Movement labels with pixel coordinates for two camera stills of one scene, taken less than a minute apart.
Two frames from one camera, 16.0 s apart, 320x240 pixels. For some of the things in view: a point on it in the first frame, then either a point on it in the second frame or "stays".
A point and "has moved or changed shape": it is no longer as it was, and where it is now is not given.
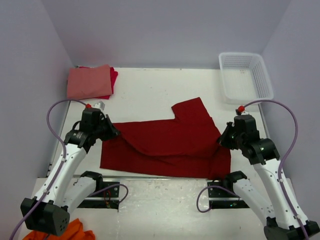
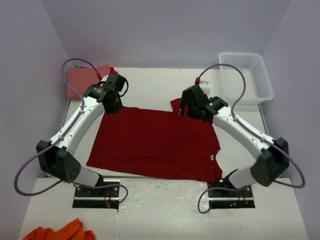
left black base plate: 107,198 stays
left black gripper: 112,131 -> 117,108
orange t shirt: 75,231 stays
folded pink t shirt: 89,82 stays
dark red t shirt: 188,146 has moved or changed shape
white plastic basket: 245,79 stays
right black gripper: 222,139 -> 185,102
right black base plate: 221,198 stays
